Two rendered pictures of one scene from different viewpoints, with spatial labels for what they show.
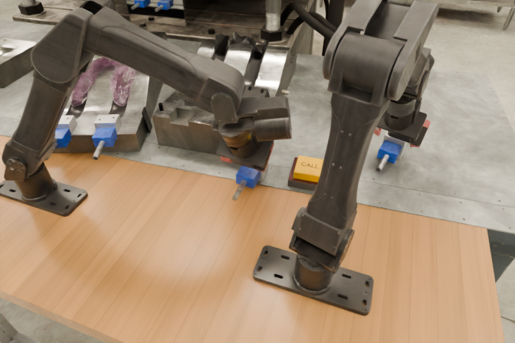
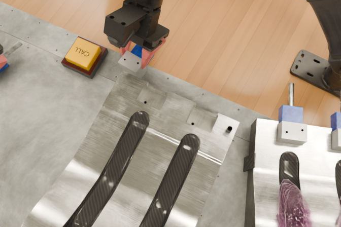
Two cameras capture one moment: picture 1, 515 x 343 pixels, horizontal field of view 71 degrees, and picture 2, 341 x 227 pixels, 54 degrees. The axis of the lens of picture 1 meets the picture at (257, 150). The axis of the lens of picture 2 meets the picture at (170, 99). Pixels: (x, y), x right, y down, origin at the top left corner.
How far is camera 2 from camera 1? 0.94 m
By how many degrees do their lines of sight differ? 71
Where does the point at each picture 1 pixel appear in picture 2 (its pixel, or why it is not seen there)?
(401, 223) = (35, 4)
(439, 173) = not seen: outside the picture
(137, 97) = (266, 189)
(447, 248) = not seen: outside the picture
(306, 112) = (41, 168)
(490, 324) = not seen: outside the picture
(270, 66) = (64, 201)
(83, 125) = (322, 144)
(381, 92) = not seen: outside the picture
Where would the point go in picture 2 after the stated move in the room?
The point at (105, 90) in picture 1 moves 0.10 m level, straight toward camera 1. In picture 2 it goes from (316, 207) to (295, 154)
